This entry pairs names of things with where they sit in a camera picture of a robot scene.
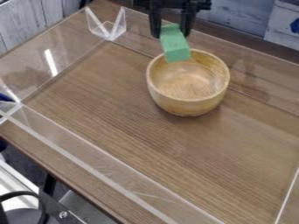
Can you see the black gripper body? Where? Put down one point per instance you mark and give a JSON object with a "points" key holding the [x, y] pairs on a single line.
{"points": [[172, 4]]}

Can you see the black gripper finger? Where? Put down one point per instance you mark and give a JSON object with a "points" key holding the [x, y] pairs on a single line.
{"points": [[188, 15], [155, 18]]}

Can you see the green rectangular block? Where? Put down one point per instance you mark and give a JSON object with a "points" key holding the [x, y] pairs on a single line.
{"points": [[174, 43]]}

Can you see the brown wooden bowl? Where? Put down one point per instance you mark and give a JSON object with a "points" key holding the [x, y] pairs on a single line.
{"points": [[188, 88]]}

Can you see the white box with blue mark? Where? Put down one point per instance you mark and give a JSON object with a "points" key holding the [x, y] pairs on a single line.
{"points": [[282, 29]]}

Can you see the black table leg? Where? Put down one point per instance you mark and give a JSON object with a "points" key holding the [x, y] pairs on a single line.
{"points": [[50, 184]]}

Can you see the clear acrylic corner bracket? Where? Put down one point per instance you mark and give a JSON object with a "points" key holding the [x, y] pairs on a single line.
{"points": [[107, 30]]}

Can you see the clear acrylic tray enclosure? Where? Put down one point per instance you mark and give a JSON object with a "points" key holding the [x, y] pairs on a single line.
{"points": [[154, 168]]}

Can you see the grey metal base plate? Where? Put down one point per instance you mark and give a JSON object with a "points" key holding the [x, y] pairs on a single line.
{"points": [[72, 210]]}

